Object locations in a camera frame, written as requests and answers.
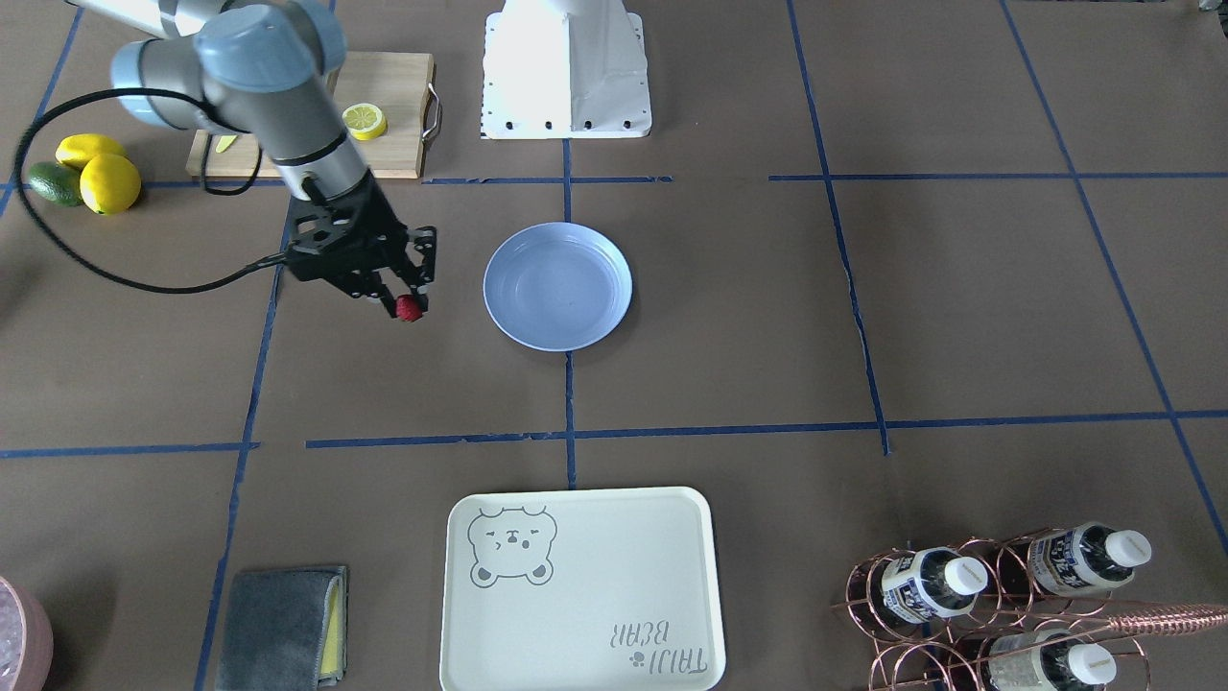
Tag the tea bottle white cap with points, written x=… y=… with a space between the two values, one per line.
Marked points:
x=1041 y=660
x=1089 y=560
x=919 y=588

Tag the yellow lemon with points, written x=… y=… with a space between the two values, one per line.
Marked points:
x=75 y=151
x=110 y=184

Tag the pink bowl of ice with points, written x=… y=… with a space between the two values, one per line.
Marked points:
x=27 y=640

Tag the wooden cutting board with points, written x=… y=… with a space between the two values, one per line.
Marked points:
x=400 y=84

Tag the yellow plastic knife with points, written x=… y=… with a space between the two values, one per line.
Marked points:
x=223 y=143

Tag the grey folded cloth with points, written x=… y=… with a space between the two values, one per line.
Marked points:
x=285 y=629

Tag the cream bear tray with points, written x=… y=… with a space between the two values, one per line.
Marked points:
x=599 y=589

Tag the lemon half slice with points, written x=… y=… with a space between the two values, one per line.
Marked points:
x=365 y=121

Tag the red strawberry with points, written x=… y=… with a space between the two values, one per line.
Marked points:
x=407 y=308

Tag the green lime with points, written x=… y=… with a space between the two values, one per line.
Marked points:
x=56 y=183

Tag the copper wire bottle rack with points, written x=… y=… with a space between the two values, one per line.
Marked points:
x=937 y=655

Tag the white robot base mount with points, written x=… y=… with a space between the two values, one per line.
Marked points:
x=565 y=70

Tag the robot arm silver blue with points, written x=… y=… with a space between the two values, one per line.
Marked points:
x=259 y=68

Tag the blue plastic plate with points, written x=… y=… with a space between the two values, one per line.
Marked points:
x=557 y=286

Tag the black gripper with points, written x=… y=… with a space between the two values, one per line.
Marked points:
x=376 y=226

